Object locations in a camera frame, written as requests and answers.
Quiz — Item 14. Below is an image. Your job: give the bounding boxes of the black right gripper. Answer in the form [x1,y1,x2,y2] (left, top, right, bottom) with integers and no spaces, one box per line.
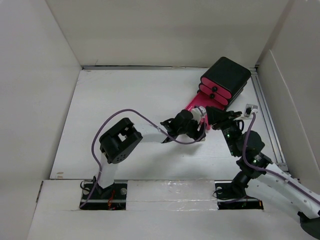
[204,105,243,156]

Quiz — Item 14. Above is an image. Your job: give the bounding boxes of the pink bottom drawer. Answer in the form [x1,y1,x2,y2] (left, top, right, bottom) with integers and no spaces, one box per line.
[185,91,227,130]

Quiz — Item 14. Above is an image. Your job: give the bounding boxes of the black mini drawer cabinet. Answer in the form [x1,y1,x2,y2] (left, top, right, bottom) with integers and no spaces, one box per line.
[200,56,252,107]

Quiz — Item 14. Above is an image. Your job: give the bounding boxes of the pink top drawer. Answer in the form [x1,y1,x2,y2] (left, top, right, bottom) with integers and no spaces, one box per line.
[199,77,232,100]

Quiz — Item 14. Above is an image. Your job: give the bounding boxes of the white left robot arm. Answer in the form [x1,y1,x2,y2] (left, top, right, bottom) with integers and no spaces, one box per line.
[93,106,207,199]

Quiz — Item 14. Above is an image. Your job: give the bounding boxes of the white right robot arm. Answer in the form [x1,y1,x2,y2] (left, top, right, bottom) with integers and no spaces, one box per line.
[205,106,320,239]

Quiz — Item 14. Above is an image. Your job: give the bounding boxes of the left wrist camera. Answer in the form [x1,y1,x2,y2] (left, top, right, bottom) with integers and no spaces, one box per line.
[191,106,207,124]

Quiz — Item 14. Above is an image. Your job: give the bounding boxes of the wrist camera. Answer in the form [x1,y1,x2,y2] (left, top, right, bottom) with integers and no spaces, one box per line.
[191,106,207,124]
[243,104,259,119]

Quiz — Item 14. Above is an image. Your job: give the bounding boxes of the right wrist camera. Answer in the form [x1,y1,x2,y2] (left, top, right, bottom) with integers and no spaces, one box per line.
[243,104,259,119]

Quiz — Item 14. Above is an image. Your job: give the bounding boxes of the aluminium rail right side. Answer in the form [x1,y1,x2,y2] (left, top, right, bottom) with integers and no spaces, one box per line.
[250,68,289,173]

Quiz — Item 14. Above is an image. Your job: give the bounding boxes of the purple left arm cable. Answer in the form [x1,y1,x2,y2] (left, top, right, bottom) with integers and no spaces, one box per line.
[79,106,208,208]

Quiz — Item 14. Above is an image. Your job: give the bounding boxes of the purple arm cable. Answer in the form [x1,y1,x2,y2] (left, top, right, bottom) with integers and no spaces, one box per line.
[242,112,320,201]
[79,106,208,208]

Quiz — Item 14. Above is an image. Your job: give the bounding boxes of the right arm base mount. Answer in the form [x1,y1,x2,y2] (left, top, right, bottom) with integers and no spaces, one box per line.
[212,180,264,210]

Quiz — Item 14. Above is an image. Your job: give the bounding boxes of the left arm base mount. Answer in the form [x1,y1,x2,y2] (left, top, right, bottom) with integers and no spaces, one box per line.
[79,177,128,211]

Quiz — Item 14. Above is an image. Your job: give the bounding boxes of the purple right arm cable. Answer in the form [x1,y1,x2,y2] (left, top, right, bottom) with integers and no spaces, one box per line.
[242,112,320,201]

